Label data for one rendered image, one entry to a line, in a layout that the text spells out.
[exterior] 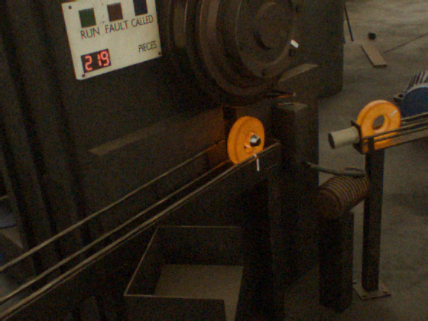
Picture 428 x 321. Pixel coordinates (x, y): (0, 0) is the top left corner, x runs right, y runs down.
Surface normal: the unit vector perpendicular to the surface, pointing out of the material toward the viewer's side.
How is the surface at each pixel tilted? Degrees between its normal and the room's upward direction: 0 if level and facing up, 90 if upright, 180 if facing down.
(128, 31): 90
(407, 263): 0
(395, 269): 0
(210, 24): 81
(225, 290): 5
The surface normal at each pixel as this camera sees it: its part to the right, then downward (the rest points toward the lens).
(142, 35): 0.71, 0.23
